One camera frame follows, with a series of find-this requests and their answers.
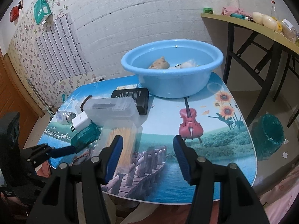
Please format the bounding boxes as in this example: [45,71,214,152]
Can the white items in basin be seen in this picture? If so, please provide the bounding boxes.
[168,59,199,69]

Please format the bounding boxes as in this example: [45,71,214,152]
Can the white power adapter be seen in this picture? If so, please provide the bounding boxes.
[70,111,91,132]

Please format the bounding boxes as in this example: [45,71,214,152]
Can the wooden side table black legs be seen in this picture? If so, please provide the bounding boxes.
[201,13,298,125]

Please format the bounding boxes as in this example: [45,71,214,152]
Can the green small box on shelf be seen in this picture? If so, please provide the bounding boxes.
[203,7,213,14]

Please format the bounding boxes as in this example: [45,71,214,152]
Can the teal object on shelf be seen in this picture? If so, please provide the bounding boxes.
[230,13,248,20]

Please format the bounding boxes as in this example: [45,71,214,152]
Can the translucent plastic box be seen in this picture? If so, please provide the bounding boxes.
[83,97,141,127]

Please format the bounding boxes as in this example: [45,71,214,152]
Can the pink cloth on shelf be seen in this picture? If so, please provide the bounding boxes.
[221,6,252,17]

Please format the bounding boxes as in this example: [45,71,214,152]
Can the dark green packet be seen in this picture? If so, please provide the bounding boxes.
[70,123,101,153]

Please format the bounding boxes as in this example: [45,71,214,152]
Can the black tube with white text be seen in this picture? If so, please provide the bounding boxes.
[111,88,149,115]

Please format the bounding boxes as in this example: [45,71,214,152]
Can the clear bottle red cap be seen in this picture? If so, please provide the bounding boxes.
[271,0,278,20]

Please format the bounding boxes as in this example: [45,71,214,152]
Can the brown wooden door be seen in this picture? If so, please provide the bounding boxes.
[1,54,45,149]

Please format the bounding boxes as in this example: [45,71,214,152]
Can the cream round loaves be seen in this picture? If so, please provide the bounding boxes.
[252,12,282,33]

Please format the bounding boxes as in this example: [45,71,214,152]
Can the green waste basket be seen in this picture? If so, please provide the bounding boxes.
[250,114,285,161]

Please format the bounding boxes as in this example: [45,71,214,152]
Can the clear bag of toothpicks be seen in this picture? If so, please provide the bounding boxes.
[99,118,144,175]

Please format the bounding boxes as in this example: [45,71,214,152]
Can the tan toy in basin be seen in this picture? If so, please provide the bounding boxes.
[149,57,170,70]

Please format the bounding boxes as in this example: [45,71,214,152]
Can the plastic jar on shelf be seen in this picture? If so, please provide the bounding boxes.
[281,19,297,43]

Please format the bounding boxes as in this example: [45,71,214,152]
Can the light blue plastic basin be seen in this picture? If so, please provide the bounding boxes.
[121,39,224,99]

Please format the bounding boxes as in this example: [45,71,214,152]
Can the green hanging bag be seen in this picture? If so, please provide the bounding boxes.
[33,0,52,25]

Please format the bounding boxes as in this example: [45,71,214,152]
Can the clear bag black zip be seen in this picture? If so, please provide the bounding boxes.
[75,95,92,114]

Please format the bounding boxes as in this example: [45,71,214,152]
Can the red wall box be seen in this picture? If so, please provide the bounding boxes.
[10,6,19,23]

